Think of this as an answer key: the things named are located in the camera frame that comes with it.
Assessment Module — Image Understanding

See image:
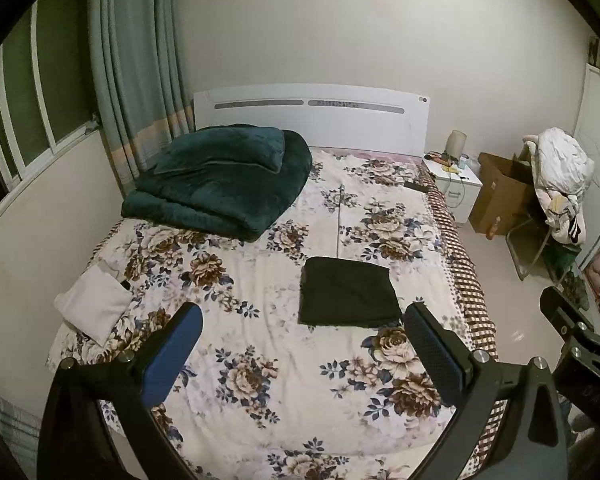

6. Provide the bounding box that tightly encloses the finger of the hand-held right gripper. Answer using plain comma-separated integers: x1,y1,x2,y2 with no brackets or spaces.
539,285,600,347

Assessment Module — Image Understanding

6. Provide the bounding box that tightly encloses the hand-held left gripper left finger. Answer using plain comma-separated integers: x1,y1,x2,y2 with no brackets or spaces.
37,302,204,480

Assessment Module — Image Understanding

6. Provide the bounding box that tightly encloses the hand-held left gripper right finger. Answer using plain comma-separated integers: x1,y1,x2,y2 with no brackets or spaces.
402,301,578,480

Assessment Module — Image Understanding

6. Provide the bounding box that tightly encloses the dark striped garment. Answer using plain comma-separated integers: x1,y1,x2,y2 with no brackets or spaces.
298,256,403,327

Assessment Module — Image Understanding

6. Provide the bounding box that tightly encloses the pile of white clothes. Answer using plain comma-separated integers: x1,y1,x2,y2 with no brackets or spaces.
522,127,596,246

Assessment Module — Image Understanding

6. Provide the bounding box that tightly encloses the white folded cloth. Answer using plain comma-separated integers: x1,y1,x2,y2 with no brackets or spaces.
54,260,133,347

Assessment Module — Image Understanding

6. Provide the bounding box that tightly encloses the bed with floral sheet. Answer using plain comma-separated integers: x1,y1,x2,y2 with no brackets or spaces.
45,147,498,480

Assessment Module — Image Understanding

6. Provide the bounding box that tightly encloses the brown cardboard box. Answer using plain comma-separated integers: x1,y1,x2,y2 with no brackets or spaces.
468,152,537,237

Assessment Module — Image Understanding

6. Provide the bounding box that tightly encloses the white nightstand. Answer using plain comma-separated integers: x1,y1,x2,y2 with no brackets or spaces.
422,154,483,224

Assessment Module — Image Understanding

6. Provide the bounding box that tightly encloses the dark green plush blanket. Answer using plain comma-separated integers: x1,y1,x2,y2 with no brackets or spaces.
121,124,313,242

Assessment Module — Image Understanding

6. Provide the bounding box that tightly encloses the beige table lamp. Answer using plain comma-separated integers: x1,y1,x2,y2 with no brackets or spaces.
446,130,468,159

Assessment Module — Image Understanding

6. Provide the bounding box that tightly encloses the white bed headboard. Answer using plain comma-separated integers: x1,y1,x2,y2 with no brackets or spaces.
193,83,429,154

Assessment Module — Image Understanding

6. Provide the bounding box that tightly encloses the grey-blue curtain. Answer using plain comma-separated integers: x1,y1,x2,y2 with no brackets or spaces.
87,0,193,186

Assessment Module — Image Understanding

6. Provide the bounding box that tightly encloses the white framed window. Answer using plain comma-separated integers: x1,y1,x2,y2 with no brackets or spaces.
0,0,103,223

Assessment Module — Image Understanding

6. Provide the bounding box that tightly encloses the metal frame chair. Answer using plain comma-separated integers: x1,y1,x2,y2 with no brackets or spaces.
505,200,581,282

